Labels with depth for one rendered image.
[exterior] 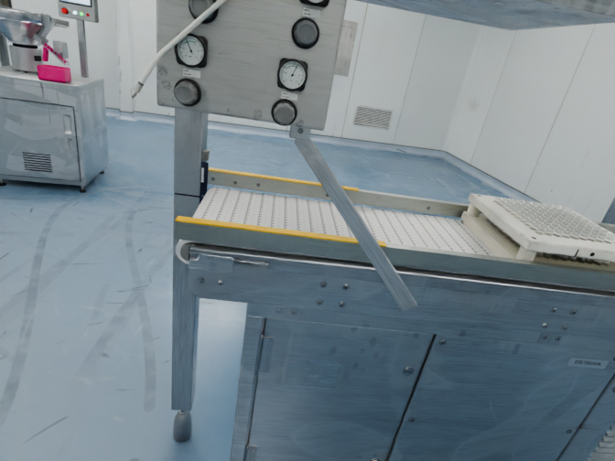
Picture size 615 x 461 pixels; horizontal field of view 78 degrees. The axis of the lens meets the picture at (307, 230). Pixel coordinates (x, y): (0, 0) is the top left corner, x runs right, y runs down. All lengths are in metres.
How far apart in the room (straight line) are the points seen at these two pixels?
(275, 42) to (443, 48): 5.90
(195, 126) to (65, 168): 2.40
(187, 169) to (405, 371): 0.65
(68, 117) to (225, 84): 2.63
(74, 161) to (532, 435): 2.97
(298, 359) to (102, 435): 0.85
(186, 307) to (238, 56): 0.72
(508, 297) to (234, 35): 0.62
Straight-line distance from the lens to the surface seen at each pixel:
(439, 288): 0.72
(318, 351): 0.83
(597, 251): 0.85
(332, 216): 0.81
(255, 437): 1.02
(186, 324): 1.11
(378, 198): 0.90
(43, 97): 3.14
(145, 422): 1.53
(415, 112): 6.33
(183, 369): 1.23
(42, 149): 3.23
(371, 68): 5.98
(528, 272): 0.77
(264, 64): 0.52
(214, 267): 0.65
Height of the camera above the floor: 1.20
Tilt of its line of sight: 25 degrees down
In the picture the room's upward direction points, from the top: 10 degrees clockwise
